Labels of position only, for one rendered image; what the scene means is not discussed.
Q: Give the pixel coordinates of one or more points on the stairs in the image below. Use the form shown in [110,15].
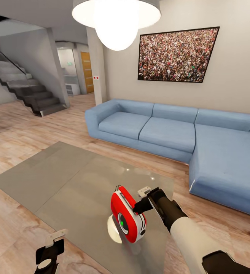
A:
[20,84]

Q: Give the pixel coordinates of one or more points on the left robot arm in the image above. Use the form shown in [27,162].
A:
[46,256]

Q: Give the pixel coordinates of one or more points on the coffee table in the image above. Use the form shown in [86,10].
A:
[70,188]

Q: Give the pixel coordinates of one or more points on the radio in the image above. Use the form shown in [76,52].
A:
[132,224]

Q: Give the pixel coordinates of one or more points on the picture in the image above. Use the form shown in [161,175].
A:
[178,56]

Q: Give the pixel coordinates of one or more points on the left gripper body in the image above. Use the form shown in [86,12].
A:
[57,248]

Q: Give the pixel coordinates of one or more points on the sofa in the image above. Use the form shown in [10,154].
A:
[214,143]

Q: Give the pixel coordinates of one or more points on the room light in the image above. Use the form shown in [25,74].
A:
[148,10]

